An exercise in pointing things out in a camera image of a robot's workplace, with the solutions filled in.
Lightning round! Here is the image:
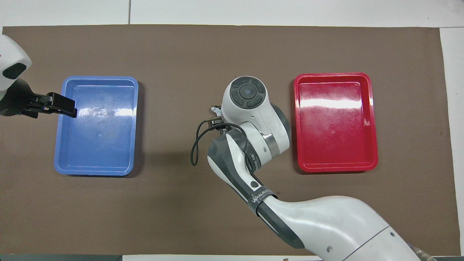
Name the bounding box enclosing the blue plastic tray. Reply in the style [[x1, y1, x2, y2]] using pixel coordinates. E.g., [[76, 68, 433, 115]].
[[54, 76, 139, 176]]

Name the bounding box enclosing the brown table mat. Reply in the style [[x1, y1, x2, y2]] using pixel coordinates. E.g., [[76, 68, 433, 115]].
[[0, 25, 451, 256]]

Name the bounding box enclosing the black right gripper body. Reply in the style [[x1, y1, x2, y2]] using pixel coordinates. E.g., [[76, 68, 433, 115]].
[[210, 116, 226, 132]]

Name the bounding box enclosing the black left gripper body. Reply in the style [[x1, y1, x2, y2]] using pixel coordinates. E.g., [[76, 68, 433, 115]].
[[0, 78, 49, 118]]

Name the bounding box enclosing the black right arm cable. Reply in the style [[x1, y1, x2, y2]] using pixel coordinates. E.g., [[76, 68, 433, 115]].
[[191, 121, 254, 174]]

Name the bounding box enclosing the red plastic tray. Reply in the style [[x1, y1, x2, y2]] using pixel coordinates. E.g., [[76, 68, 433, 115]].
[[294, 72, 378, 173]]

